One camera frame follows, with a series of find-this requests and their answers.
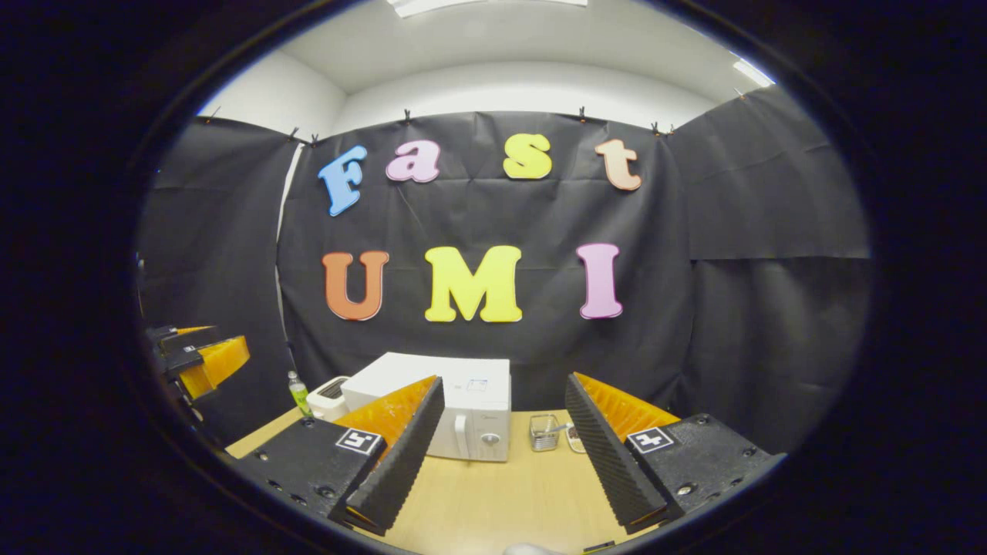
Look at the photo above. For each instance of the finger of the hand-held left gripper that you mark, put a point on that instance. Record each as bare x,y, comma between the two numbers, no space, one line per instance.
166,332
224,358

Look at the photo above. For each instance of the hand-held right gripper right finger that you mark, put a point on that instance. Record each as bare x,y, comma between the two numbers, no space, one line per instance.
609,462

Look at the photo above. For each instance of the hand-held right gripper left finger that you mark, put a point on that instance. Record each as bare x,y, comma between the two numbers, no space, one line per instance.
401,466

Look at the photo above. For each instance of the white microwave oven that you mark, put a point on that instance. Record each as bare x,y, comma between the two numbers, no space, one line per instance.
401,370

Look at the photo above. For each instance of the divided dish of grains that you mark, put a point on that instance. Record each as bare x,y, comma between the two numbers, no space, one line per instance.
575,441

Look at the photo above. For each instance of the metal spoon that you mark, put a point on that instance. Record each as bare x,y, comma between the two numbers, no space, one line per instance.
563,426

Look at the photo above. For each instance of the green drink bottle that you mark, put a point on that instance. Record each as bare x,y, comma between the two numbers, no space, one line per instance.
298,397

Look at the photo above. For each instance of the white toaster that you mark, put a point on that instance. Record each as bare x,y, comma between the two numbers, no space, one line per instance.
324,405

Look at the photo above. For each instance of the row of black cloth clips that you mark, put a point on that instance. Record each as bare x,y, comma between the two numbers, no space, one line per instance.
406,116

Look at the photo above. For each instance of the ceiling light panel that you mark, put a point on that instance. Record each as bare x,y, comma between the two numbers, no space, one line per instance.
754,72
463,5

